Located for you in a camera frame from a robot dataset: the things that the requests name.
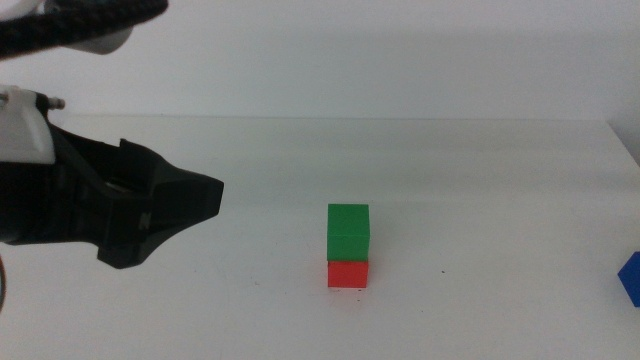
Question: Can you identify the green cube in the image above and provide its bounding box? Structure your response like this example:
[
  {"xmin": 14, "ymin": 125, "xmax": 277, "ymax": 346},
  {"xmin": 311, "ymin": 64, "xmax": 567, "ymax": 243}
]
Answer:
[{"xmin": 326, "ymin": 203, "xmax": 371, "ymax": 263}]

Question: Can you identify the red cube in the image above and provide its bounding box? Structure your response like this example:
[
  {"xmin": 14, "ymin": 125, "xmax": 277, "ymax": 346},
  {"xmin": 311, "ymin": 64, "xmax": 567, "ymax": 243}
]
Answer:
[{"xmin": 327, "ymin": 259, "xmax": 370, "ymax": 289}]

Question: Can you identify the blue cube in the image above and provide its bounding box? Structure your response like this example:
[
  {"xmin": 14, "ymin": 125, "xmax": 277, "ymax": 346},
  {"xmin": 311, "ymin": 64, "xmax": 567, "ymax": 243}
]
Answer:
[{"xmin": 617, "ymin": 251, "xmax": 640, "ymax": 308}]

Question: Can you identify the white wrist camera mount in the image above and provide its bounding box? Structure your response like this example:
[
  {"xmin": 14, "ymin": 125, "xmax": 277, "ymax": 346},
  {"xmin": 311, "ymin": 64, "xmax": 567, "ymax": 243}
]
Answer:
[{"xmin": 0, "ymin": 84, "xmax": 67, "ymax": 165}]

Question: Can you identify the black braided cable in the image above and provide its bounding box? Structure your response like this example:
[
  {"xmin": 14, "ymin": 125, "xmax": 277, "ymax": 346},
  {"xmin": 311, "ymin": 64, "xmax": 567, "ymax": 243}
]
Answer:
[{"xmin": 0, "ymin": 0, "xmax": 170, "ymax": 60}]

